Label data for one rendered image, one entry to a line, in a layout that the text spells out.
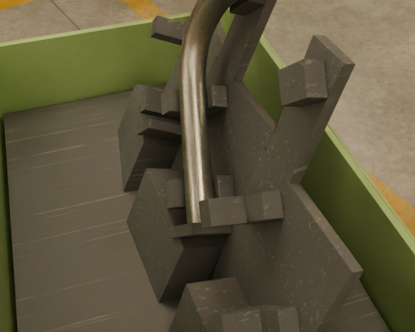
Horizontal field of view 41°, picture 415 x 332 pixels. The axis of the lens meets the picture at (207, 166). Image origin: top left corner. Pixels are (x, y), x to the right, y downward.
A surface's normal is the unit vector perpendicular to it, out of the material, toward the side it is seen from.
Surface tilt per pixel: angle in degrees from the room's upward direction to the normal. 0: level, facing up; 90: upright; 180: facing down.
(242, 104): 68
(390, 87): 0
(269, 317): 73
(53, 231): 0
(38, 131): 0
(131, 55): 90
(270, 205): 43
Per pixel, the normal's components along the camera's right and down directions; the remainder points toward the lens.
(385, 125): -0.01, -0.73
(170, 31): 0.40, -0.11
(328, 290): -0.89, 0.04
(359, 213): -0.96, 0.21
